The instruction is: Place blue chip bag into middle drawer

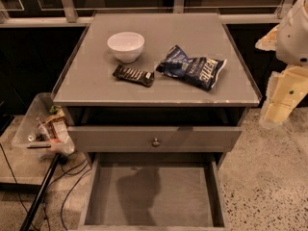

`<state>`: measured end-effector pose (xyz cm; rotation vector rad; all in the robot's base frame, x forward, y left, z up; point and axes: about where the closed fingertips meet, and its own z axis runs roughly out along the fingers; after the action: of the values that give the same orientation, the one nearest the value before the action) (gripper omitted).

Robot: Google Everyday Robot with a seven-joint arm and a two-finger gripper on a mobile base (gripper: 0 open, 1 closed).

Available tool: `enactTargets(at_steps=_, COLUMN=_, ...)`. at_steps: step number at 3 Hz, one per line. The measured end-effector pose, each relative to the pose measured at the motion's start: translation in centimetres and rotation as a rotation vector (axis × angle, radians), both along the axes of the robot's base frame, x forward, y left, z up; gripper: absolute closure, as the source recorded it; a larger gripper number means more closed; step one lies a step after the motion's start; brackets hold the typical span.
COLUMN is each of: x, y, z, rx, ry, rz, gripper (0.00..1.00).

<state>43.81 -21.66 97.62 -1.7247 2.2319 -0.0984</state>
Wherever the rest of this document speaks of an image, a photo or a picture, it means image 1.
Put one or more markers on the dark striped snack bar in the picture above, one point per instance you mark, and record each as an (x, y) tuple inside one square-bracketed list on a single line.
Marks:
[(134, 75)]

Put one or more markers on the open grey middle drawer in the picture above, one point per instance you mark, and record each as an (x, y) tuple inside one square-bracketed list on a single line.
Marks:
[(154, 192)]

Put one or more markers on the snack packages in bin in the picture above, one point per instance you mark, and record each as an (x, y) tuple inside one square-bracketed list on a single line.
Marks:
[(52, 128)]

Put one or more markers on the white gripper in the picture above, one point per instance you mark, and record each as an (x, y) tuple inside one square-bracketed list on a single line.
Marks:
[(294, 43)]

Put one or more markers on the black tripod leg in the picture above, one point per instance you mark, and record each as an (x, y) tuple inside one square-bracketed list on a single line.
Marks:
[(40, 194)]

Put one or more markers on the grey drawer cabinet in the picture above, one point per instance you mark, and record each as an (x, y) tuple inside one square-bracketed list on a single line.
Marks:
[(91, 95)]

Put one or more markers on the white metal railing frame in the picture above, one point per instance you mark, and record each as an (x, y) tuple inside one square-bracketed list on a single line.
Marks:
[(31, 13)]

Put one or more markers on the white ceramic bowl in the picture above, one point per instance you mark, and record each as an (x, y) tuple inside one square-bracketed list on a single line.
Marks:
[(126, 46)]

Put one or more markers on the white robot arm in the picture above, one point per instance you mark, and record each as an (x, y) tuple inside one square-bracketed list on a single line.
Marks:
[(289, 41)]

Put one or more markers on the closed grey top drawer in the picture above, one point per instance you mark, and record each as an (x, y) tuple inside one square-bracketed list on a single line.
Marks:
[(139, 138)]

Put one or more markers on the clear plastic storage bin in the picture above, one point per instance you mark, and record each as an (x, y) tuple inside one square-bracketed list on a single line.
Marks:
[(43, 149)]

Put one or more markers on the blue kettle chip bag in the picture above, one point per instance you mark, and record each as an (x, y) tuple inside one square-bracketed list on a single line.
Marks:
[(202, 72)]

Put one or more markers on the round metal drawer knob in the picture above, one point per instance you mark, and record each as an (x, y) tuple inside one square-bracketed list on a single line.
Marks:
[(156, 142)]

